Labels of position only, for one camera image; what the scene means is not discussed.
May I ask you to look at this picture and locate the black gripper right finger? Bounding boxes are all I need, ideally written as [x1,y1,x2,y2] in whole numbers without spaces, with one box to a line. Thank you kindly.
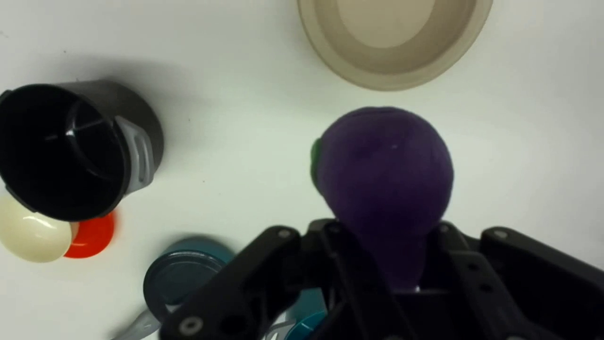
[403,220,604,340]

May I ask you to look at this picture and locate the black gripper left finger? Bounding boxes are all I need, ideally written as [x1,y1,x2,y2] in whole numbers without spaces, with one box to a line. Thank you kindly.
[159,218,405,340]

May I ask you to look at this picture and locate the purple eggplant plush toy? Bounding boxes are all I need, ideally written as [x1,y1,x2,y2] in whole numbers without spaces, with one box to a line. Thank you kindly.
[308,106,458,293]

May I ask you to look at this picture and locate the teal toy pot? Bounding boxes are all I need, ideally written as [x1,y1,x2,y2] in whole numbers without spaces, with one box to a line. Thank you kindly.
[267,288,331,340]

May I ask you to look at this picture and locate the orange toy disc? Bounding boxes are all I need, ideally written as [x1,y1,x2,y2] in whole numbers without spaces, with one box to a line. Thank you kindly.
[63,210,120,261]

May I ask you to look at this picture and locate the black toy pot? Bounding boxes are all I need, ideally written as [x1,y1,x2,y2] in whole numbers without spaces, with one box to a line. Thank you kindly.
[0,80,169,223]

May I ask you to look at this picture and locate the beige plate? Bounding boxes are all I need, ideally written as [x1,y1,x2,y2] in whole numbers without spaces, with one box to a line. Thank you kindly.
[297,0,495,93]

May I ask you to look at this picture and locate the teal pot lid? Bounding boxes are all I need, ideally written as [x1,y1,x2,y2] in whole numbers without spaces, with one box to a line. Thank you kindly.
[112,235,239,340]

